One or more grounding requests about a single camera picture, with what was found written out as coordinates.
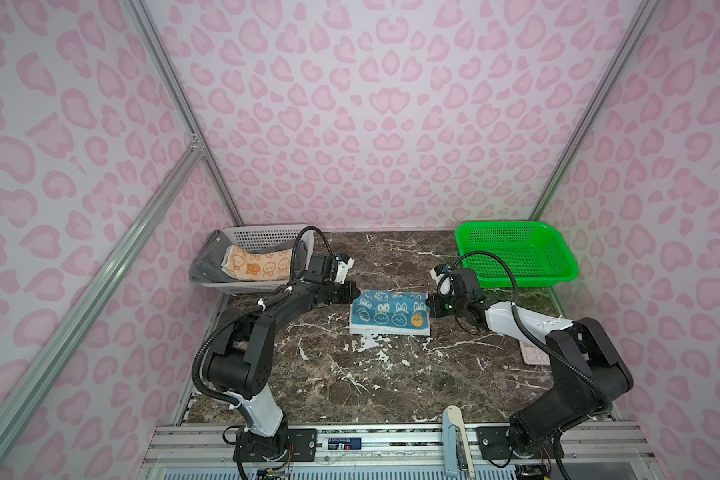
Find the teal patterned towel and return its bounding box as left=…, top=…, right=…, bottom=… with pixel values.
left=349, top=290, right=430, bottom=336

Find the orange patterned towel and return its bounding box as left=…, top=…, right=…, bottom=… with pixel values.
left=220, top=245, right=292, bottom=282

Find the grey towel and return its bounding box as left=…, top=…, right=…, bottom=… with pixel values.
left=189, top=230, right=308, bottom=283

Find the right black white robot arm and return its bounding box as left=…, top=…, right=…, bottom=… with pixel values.
left=426, top=264, right=634, bottom=456

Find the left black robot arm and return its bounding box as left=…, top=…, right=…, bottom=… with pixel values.
left=191, top=254, right=360, bottom=460

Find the white plastic basket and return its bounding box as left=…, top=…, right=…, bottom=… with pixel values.
left=194, top=225, right=314, bottom=295

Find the pink white calculator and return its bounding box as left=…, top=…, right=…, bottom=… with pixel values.
left=519, top=341, right=550, bottom=366

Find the green plastic basket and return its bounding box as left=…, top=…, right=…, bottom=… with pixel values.
left=455, top=221, right=579, bottom=288

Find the blue label sticker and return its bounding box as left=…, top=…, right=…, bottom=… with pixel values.
left=327, top=437, right=362, bottom=451

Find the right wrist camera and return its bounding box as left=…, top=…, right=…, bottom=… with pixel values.
left=430, top=264, right=453, bottom=298

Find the beige clamp handle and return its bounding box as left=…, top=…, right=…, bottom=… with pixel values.
left=442, top=405, right=476, bottom=479

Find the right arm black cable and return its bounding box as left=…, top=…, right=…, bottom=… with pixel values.
left=434, top=250, right=613, bottom=480

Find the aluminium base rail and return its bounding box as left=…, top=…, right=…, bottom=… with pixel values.
left=138, top=421, right=664, bottom=479

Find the left corner aluminium post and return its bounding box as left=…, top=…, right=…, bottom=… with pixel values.
left=123, top=0, right=245, bottom=227

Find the corner aluminium post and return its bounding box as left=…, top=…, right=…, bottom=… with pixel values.
left=123, top=0, right=245, bottom=227
left=528, top=0, right=665, bottom=221

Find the right corner aluminium post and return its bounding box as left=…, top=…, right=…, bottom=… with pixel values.
left=528, top=0, right=665, bottom=221

